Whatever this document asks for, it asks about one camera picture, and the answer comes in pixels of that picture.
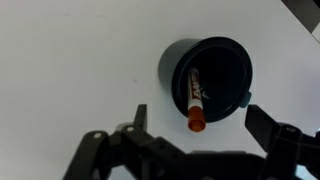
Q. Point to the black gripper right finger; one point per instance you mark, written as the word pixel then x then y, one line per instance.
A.
pixel 286 150

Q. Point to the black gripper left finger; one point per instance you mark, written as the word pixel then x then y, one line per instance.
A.
pixel 133 153

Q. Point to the orange dry erase marker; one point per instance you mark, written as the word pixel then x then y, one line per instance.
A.
pixel 195 100

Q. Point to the dark teal cup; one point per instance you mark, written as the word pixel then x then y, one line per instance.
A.
pixel 216 76

